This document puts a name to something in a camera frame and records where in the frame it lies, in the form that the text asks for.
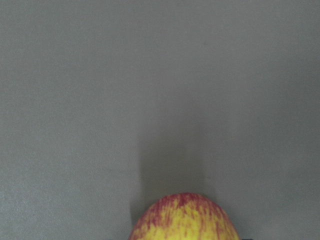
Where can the lone red yellow apple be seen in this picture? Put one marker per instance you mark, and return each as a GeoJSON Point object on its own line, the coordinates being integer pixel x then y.
{"type": "Point", "coordinates": [184, 216]}

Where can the brown paper table cover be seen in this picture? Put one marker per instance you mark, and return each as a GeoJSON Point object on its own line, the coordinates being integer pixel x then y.
{"type": "Point", "coordinates": [108, 105]}

